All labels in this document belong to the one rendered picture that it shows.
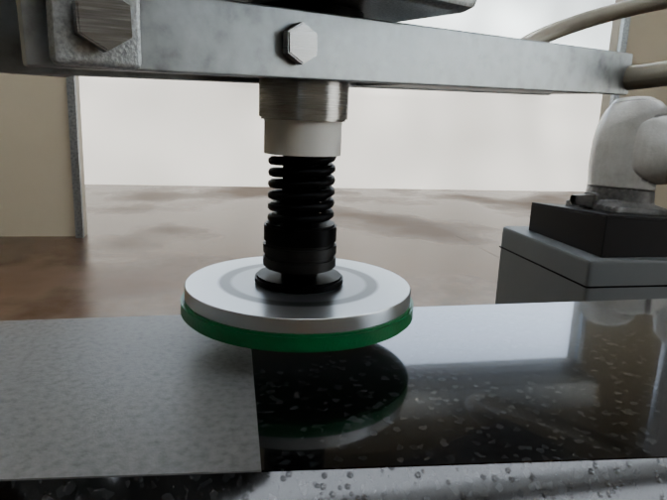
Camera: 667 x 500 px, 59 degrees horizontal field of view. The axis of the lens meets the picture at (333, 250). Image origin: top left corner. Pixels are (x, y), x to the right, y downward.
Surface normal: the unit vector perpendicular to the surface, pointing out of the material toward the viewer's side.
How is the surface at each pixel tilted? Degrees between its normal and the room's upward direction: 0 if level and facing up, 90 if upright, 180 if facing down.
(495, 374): 0
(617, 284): 90
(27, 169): 90
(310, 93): 90
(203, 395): 0
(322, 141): 90
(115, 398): 0
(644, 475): 45
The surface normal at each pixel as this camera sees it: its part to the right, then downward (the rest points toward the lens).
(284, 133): -0.41, 0.18
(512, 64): 0.61, 0.20
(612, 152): -0.70, 0.07
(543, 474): 0.11, -0.53
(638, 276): 0.20, 0.22
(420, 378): 0.04, -0.97
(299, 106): -0.04, 0.22
